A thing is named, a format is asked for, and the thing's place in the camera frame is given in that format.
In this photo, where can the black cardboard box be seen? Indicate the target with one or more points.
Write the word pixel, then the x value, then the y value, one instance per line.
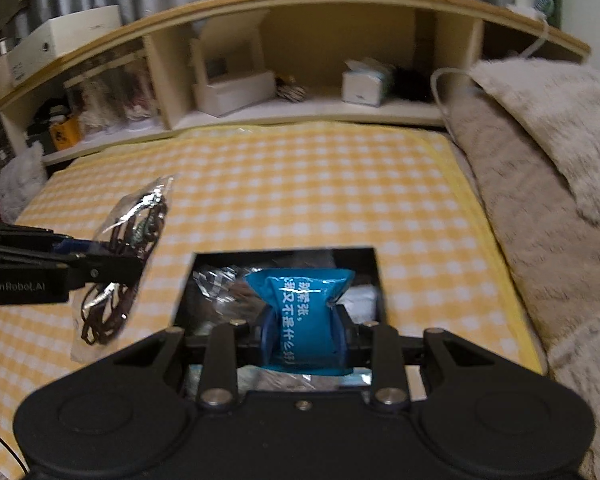
pixel 382 280

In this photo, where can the wooden headboard shelf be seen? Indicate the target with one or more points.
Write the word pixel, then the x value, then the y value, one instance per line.
pixel 305 35

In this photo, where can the yellow box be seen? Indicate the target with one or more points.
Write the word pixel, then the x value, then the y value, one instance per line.
pixel 62 135

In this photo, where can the white tissue box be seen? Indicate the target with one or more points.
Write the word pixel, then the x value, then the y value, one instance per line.
pixel 365 85

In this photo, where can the beige quilted blanket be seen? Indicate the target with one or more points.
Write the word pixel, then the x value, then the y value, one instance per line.
pixel 520 220

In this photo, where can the striped fabric item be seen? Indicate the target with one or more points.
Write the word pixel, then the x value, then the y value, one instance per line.
pixel 291 91

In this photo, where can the white wooden box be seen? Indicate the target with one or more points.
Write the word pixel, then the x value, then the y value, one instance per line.
pixel 235 95

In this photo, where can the blue packet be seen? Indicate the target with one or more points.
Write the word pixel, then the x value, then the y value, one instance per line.
pixel 300 310

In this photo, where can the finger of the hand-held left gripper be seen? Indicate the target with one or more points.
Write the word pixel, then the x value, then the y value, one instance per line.
pixel 72 247
pixel 105 267

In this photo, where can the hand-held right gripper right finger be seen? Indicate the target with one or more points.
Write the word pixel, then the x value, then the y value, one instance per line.
pixel 341 332

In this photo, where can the beige fluffy throw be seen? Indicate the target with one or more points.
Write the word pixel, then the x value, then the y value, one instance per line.
pixel 555 120

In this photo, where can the clear display case with dolls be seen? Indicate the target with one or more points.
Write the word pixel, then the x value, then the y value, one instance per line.
pixel 110 95

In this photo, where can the white storage box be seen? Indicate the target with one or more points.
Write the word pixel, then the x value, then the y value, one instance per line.
pixel 65 40

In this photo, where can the white charger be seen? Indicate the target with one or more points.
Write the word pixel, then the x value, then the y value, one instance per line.
pixel 526 1

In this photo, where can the white packet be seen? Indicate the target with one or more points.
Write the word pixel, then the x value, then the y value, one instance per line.
pixel 362 302

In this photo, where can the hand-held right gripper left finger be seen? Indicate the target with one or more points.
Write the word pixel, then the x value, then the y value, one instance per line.
pixel 269 335

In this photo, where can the white fluffy item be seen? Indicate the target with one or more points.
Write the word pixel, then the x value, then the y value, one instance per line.
pixel 22 185

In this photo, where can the yellow checked blanket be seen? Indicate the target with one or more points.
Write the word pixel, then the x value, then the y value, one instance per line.
pixel 305 195

